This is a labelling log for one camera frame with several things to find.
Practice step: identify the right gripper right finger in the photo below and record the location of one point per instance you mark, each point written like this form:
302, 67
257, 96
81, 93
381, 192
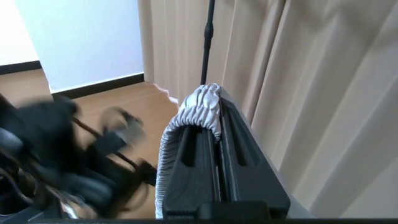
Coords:
248, 186

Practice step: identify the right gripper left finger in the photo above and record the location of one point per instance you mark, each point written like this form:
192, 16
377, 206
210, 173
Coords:
192, 186

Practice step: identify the pale grey shorts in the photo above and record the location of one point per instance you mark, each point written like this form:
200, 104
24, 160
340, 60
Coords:
199, 105

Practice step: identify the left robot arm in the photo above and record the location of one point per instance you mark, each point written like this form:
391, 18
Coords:
46, 140

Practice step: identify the black clothes rack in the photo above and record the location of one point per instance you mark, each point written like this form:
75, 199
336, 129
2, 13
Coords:
207, 34

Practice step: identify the beige curtain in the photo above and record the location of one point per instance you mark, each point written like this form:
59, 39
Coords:
311, 93

